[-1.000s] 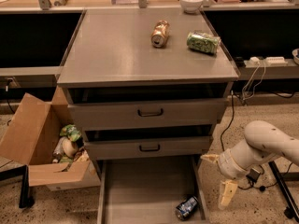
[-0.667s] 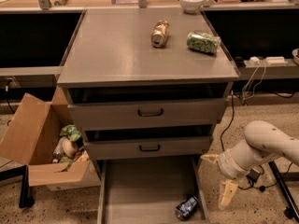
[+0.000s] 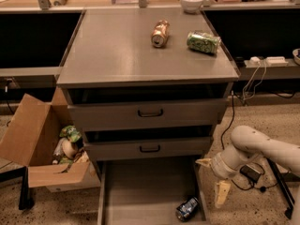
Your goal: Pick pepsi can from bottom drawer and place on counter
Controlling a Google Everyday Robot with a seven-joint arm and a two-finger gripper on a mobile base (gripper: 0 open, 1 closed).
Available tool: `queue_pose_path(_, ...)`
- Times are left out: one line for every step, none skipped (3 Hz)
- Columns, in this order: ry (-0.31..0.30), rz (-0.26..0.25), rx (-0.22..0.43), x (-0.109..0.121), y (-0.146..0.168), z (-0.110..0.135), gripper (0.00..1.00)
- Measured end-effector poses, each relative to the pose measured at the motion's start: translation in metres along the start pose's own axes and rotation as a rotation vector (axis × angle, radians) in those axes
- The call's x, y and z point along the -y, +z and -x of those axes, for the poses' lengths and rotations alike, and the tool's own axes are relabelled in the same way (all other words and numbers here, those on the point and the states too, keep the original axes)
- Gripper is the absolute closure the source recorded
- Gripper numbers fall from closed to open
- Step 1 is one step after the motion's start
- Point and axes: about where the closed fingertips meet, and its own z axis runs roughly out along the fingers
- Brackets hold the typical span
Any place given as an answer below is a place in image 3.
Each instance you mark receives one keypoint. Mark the white round object in box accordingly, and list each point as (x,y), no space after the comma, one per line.
(70,149)

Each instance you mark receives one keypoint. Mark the blue pepsi can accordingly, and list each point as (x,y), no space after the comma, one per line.
(187,209)

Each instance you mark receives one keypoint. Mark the orange soda can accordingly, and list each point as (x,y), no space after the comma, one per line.
(160,34)

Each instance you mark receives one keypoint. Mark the white power strip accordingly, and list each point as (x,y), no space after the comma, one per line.
(276,61)

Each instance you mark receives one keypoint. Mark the green snack bag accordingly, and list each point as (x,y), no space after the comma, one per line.
(71,133)

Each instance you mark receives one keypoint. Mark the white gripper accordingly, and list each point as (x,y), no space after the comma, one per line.
(217,165)

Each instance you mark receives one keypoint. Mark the grey drawer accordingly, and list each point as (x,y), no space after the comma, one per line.
(148,148)
(153,114)
(148,191)

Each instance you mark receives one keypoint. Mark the bottom grey drawer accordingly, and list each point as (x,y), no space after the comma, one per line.
(148,191)

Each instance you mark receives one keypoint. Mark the brown cardboard box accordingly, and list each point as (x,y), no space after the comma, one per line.
(31,138)

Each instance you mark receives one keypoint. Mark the top grey drawer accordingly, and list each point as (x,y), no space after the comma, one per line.
(153,114)

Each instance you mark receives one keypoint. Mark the middle grey drawer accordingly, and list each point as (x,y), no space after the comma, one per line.
(148,148)

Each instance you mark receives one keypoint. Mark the grey drawer cabinet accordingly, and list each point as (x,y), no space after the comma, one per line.
(112,60)

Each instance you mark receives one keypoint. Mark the black stand leg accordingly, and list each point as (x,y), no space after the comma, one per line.
(26,200)
(283,187)

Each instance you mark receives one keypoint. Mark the black stand leg left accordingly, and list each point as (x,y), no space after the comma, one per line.
(26,200)

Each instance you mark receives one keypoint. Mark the black stand leg right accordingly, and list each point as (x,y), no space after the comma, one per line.
(283,187)

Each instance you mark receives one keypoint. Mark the black power adapter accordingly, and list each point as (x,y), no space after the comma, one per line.
(250,173)

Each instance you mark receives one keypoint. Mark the green soda can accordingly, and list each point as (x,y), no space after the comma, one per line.
(203,42)

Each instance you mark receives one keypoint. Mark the white bowl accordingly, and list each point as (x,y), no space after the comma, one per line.
(191,6)

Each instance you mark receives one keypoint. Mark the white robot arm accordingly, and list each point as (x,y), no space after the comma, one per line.
(247,144)

